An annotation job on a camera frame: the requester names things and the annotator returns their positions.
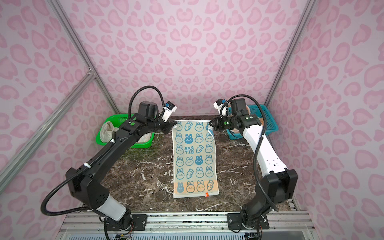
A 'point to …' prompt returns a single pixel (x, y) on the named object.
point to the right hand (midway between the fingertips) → (212, 121)
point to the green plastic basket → (117, 120)
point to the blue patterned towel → (195, 172)
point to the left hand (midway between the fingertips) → (174, 118)
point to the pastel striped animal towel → (106, 131)
